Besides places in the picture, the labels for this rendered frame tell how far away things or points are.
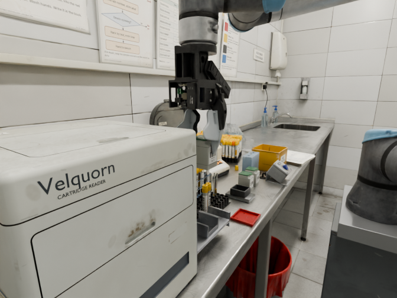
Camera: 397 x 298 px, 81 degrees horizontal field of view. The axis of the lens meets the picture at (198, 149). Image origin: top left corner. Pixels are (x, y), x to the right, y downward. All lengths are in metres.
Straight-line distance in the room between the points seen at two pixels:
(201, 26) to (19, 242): 0.39
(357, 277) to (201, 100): 0.63
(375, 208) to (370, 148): 0.15
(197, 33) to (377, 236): 0.61
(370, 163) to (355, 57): 2.46
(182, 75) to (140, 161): 0.20
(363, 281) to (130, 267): 0.64
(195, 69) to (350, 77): 2.76
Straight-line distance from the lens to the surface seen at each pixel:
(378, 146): 0.73
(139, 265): 0.37
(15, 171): 0.25
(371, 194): 0.76
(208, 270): 0.55
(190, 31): 0.46
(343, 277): 0.83
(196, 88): 0.44
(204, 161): 0.50
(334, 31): 3.20
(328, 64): 3.15
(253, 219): 0.73
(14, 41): 0.93
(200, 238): 0.57
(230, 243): 0.62
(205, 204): 0.67
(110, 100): 1.07
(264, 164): 1.12
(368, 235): 0.73
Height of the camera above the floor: 1.24
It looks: 14 degrees down
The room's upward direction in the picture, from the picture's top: straight up
